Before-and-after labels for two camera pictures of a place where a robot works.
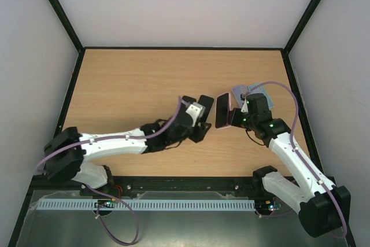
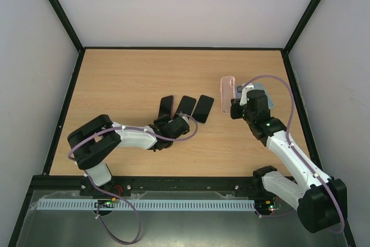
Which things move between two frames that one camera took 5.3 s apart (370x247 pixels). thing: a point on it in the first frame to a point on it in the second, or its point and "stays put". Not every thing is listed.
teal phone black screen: [207, 102] stays put
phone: [223, 106] to [166, 105]
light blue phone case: [261, 89] stays put
